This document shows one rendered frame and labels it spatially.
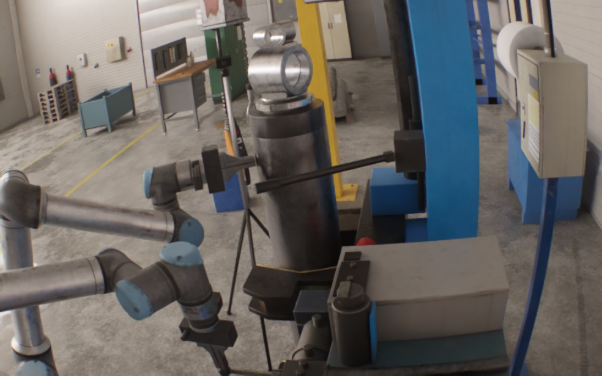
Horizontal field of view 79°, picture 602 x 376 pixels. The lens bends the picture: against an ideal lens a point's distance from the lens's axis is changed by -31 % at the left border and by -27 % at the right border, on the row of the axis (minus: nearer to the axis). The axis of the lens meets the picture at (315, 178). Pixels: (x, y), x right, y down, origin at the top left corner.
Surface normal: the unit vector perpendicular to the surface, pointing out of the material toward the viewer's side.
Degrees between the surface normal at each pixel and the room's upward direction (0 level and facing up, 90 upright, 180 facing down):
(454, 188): 90
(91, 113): 90
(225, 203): 90
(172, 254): 5
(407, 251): 0
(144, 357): 0
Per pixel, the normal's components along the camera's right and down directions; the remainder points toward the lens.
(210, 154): 0.21, 0.35
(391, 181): -0.12, -0.92
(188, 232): 0.70, 0.23
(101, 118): -0.12, 0.39
